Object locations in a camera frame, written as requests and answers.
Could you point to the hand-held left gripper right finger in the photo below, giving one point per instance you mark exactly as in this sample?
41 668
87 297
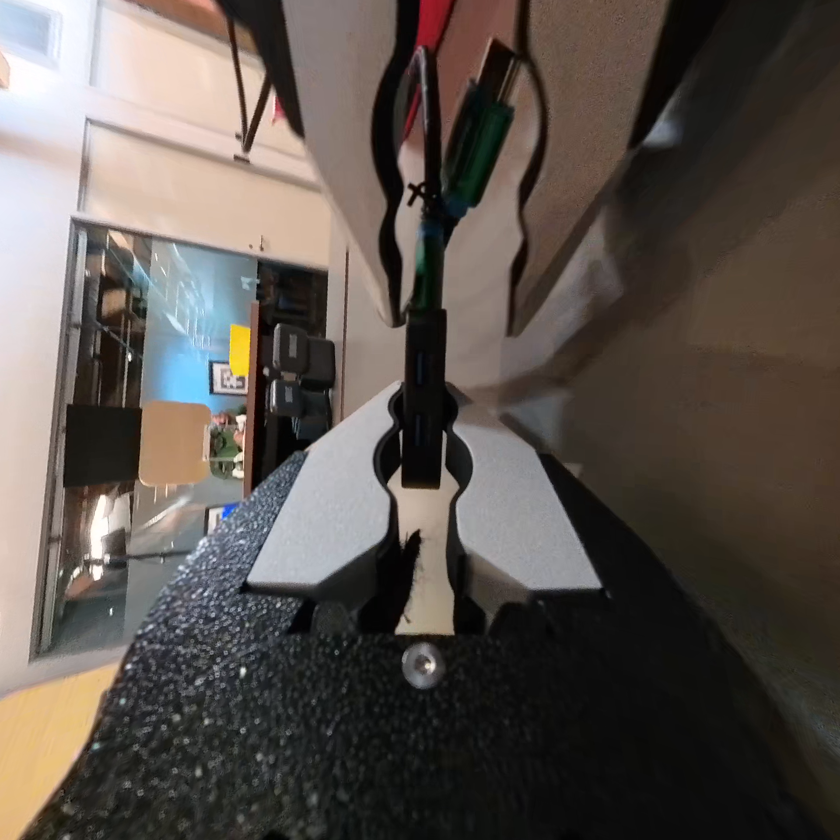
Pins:
525 525

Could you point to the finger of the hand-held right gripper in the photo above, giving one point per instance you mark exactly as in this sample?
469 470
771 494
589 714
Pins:
334 98
590 98

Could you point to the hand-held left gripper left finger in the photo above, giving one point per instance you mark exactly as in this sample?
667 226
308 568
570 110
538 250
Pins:
315 525

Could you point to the black square USB hub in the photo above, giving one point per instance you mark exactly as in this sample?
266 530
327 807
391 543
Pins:
423 394

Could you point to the white door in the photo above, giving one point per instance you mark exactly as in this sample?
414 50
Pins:
197 190
177 72

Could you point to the green white fabric bundle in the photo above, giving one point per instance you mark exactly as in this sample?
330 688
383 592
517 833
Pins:
226 443

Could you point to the brown wooden desk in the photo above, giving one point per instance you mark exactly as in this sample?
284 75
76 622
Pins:
253 394

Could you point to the tan rounded board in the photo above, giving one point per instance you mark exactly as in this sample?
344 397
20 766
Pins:
174 443

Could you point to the framed black white marker poster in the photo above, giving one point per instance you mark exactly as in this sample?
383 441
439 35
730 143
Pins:
229 377

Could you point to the yellow plastic bin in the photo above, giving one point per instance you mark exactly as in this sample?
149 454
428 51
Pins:
240 348

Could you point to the white wall vent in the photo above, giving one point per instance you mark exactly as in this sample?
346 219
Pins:
29 29

